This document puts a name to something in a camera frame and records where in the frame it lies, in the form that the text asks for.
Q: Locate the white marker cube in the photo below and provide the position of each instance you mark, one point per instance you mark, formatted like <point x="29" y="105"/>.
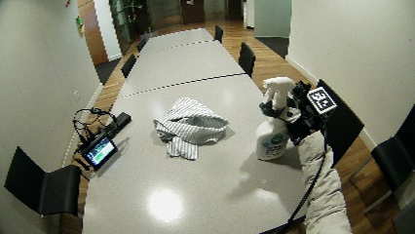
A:
<point x="321" y="99"/>

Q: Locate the white spray bottle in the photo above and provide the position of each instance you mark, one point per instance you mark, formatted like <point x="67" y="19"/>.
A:
<point x="272" y="139"/>

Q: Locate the small screen device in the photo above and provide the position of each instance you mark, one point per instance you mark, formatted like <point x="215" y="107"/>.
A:
<point x="101" y="152"/>

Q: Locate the brown wooden door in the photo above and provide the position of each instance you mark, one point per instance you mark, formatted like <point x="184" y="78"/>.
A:
<point x="194" y="10"/>

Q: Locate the black chair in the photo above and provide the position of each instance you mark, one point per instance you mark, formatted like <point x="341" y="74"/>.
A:
<point x="344" y="125"/>
<point x="130" y="65"/>
<point x="247" y="58"/>
<point x="143" y="43"/>
<point x="43" y="185"/>
<point x="398" y="152"/>
<point x="219" y="33"/>

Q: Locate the striped cloth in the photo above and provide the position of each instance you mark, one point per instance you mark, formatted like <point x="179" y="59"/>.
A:
<point x="191" y="125"/>

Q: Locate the white palm camera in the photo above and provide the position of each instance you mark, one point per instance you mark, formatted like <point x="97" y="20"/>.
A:
<point x="291" y="115"/>

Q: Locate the green wall notes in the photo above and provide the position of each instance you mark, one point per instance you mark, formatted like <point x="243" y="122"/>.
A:
<point x="81" y="24"/>

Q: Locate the black power box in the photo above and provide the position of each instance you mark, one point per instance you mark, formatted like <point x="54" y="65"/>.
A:
<point x="119" y="122"/>

